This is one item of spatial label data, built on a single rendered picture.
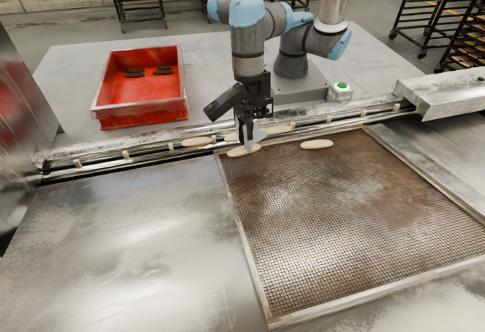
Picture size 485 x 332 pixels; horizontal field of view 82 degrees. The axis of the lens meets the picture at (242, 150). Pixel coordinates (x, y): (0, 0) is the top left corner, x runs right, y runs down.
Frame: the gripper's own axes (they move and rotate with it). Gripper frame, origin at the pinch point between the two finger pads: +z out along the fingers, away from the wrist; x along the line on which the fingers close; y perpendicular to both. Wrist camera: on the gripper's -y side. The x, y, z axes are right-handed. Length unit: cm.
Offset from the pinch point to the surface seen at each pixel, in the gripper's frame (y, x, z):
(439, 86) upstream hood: 82, 3, 0
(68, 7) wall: -78, 482, 4
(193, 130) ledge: -8.4, 23.8, 5.1
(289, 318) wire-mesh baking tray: -11.1, -42.1, 4.5
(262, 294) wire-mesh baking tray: -12.9, -36.6, 5.5
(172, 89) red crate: -8, 59, 3
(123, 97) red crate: -28, 61, 3
